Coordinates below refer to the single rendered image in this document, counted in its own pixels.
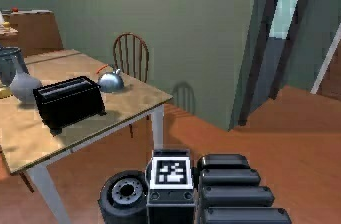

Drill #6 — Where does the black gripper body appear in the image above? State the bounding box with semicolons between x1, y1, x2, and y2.
98;170;150;224

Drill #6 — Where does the wooden table with white legs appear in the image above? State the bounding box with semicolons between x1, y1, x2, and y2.
0;49;174;224

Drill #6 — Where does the black toaster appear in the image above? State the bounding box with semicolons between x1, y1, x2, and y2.
32;76;107;131

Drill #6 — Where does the grey vase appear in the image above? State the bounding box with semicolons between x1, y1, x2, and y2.
9;56;43;105

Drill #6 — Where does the blue-grey bucket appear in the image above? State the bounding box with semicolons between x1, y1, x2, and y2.
0;33;30;87

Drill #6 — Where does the brown wooden cabinet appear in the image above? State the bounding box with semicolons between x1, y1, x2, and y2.
0;9;64;69

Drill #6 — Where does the dark framed room door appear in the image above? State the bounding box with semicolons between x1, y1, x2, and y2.
237;0;309;127

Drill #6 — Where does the silver kettle with orange handle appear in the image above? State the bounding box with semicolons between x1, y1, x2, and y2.
95;64;126;94

